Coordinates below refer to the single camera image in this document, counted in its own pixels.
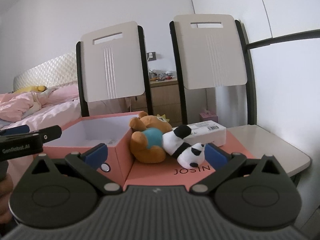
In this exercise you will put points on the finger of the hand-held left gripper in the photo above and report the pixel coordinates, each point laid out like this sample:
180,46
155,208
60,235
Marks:
17,130
51,133

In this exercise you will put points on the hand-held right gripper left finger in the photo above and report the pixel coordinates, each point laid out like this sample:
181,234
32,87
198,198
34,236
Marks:
96,156

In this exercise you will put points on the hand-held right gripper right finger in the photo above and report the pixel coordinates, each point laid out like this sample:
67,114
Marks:
216,156

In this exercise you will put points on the white rectangular carton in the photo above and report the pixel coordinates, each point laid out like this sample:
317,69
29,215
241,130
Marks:
212,133

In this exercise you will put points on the pink cardboard box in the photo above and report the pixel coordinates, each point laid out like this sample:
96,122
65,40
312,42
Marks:
120,160

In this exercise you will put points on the panda plush toy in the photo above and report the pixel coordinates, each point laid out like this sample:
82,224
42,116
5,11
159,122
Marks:
172,142

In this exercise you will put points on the brown teddy bear plush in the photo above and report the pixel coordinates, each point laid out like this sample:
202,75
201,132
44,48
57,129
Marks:
146,152

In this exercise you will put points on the person's left hand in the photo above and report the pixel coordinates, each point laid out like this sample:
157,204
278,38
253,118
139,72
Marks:
5,197

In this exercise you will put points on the pink tissue box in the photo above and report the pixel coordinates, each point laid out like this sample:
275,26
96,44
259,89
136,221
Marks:
208,117

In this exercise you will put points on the yellow plush toy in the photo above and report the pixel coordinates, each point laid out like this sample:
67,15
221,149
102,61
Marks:
32,88

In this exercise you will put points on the white desk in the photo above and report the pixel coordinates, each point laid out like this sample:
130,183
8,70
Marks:
270,145

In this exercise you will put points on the pink box lid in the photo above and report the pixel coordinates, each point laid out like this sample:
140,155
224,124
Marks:
160,175

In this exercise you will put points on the white quilted headboard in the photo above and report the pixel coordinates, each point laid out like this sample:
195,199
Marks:
50,67

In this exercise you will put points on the wooden nightstand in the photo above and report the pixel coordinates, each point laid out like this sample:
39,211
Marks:
165,100

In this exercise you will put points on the clutter of small items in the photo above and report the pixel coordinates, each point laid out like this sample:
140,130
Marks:
162,76

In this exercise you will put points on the black metal bar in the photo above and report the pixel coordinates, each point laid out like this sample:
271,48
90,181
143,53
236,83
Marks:
282,38

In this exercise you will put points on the white chair with black frame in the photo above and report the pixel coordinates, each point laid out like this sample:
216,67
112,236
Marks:
112,67
212,55

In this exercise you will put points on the grey wall socket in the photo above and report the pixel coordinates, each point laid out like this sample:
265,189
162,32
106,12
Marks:
151,56

